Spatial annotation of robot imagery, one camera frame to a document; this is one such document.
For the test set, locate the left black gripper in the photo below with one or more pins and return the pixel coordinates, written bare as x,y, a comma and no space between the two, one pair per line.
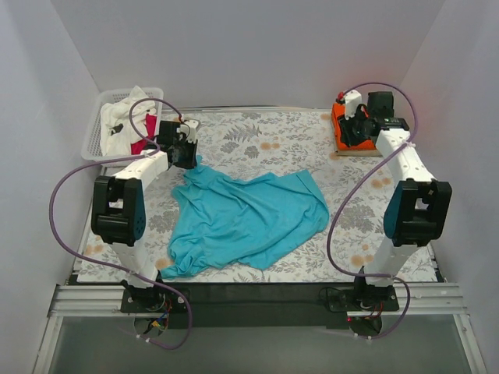
186,154

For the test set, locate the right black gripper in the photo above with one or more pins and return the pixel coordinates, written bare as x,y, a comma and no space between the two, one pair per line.
348,130

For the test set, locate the teal t shirt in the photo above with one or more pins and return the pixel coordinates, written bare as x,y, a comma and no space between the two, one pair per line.
254,222

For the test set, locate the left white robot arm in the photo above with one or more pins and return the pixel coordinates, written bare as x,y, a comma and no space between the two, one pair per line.
119,212

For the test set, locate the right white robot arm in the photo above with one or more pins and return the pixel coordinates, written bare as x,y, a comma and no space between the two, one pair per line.
417,210

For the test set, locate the folded orange t shirt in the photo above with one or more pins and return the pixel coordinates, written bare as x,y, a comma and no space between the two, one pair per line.
340,132

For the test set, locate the magenta t shirt in basket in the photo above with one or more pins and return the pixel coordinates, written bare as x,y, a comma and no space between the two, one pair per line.
147,128

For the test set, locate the white t shirt in basket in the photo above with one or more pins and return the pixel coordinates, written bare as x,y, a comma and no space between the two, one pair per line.
115,124

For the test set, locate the white plastic laundry basket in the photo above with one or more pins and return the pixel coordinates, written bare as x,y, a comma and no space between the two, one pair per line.
91,150

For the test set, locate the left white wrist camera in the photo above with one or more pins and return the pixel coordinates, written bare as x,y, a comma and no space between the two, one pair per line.
188,130

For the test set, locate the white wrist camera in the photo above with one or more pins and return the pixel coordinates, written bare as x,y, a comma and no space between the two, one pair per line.
349,100
188,130

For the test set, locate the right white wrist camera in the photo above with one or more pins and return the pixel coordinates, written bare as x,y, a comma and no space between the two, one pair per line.
349,100

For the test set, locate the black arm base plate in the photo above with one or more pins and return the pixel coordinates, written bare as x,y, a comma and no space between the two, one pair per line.
259,304

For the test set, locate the aluminium frame rail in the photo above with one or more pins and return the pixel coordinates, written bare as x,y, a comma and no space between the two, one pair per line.
93,300

